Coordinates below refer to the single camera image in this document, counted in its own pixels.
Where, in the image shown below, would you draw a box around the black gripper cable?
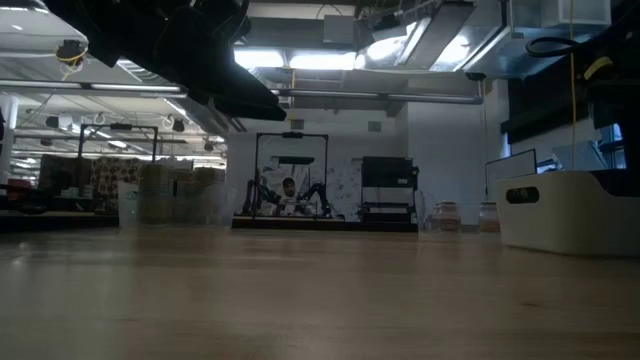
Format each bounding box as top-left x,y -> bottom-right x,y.
524,36 -> 590,59

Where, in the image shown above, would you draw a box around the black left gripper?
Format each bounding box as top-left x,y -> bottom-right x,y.
149,0 -> 289,123

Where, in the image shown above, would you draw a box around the white plastic bin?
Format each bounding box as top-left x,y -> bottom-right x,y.
495,169 -> 640,258

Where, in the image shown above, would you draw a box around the grey ceiling pipe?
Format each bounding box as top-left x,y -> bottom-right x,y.
0,78 -> 485,107

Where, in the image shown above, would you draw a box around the yellow cable tie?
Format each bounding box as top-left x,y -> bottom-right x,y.
54,40 -> 90,68

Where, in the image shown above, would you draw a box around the black cart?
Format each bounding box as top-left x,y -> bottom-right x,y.
359,155 -> 421,224

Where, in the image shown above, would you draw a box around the black aluminium table frame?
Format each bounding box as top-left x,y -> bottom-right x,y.
0,211 -> 420,233

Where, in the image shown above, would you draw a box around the small glass spice jar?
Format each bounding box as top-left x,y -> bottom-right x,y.
477,200 -> 502,234
438,200 -> 463,233

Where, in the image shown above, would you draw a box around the yellow hanging cable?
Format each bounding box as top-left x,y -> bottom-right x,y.
568,0 -> 578,172

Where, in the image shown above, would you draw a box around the person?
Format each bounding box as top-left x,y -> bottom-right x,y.
279,175 -> 302,217

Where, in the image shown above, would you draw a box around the black robot station frame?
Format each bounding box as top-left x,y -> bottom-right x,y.
241,131 -> 334,222
76,122 -> 160,162

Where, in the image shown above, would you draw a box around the white board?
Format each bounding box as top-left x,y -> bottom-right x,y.
484,148 -> 539,202

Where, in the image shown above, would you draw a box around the ceiling light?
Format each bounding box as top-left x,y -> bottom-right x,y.
233,46 -> 362,72

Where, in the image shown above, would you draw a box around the patterned boxes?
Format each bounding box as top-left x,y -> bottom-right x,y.
38,153 -> 145,212

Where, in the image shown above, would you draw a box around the clear plastic bin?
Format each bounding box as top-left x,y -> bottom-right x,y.
116,163 -> 239,229
413,190 -> 502,234

